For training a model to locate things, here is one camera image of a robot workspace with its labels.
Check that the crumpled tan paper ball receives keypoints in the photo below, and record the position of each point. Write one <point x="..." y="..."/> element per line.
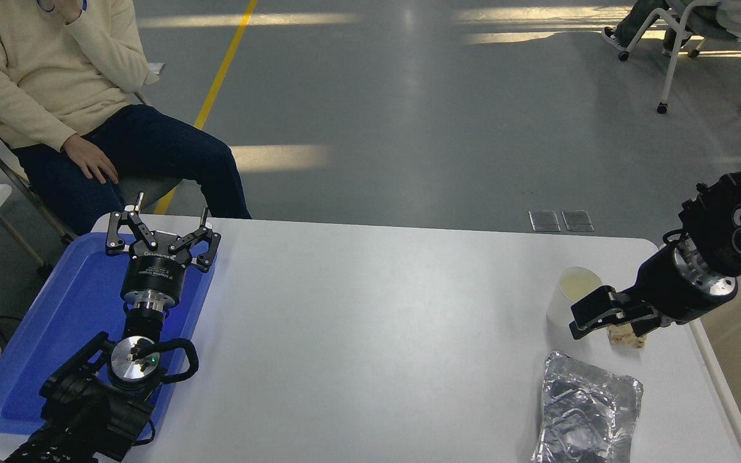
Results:
<point x="621" y="341"/>

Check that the white paper cup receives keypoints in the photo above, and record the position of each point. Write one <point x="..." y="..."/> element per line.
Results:
<point x="563" y="302"/>

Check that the crumpled silver foil tray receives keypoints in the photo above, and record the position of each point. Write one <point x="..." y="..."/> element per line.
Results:
<point x="586" y="411"/>

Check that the person's right hand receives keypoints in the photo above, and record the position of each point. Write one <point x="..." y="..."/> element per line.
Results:
<point x="91" y="161"/>

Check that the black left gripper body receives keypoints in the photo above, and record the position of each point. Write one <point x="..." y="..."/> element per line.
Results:
<point x="152" y="273"/>

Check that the metal floor plate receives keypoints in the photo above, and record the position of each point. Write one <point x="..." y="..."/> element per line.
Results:
<point x="544" y="220"/>
<point x="577" y="220"/>

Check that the person's left hand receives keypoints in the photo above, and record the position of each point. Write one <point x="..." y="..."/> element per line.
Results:
<point x="68" y="9"/>

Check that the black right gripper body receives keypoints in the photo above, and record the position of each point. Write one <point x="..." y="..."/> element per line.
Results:
<point x="673" y="296"/>

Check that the grey folding chair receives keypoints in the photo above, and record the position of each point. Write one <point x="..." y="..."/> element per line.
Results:
<point x="145" y="190"/>

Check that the white wheeled chair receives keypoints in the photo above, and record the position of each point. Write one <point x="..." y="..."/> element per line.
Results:
<point x="674" y="64"/>

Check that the blue plastic tray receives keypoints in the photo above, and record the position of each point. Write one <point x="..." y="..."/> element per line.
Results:
<point x="55" y="321"/>

